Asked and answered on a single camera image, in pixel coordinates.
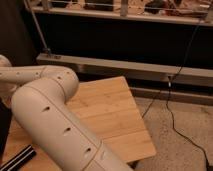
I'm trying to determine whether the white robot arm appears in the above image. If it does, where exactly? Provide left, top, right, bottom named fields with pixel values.
left=0, top=55, right=133, bottom=171

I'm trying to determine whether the black white striped bar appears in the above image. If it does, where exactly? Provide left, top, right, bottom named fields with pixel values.
left=0, top=145, right=36, bottom=171

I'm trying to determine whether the grey metal rail beam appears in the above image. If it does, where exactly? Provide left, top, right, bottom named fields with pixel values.
left=37, top=53, right=213, bottom=87

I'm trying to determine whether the upper wooden shelf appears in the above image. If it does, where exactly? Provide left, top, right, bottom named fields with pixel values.
left=24, top=0, right=213, bottom=27

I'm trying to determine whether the slanted metal rod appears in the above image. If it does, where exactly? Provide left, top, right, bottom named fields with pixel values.
left=24, top=0, right=51, bottom=56

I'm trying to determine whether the black power cable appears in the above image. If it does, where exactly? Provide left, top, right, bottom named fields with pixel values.
left=141, top=19, right=213, bottom=168

